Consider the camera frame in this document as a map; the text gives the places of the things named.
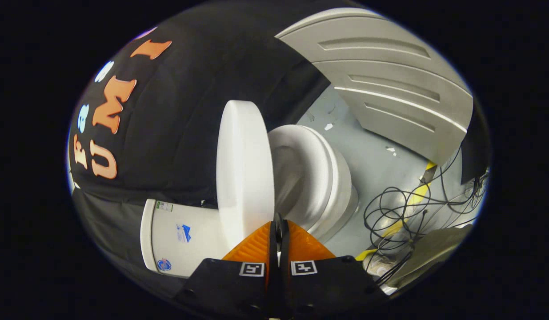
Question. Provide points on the grey drawer cabinet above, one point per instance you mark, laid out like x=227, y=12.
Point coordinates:
x=390, y=84

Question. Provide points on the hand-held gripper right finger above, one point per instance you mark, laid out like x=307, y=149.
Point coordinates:
x=332, y=284

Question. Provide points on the black backdrop cloth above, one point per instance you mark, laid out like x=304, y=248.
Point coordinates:
x=176, y=124

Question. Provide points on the white toilet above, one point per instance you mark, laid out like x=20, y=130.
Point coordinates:
x=190, y=240

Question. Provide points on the grey flat board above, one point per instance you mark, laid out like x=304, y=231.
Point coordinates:
x=430, y=249

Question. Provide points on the yellow floor tape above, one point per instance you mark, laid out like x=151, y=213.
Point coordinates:
x=418, y=195

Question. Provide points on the white toilet lid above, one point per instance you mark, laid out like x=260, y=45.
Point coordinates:
x=245, y=169

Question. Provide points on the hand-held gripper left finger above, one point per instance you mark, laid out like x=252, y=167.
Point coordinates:
x=230, y=284

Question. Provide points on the white toilet seat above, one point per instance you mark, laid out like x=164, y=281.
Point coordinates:
x=307, y=151

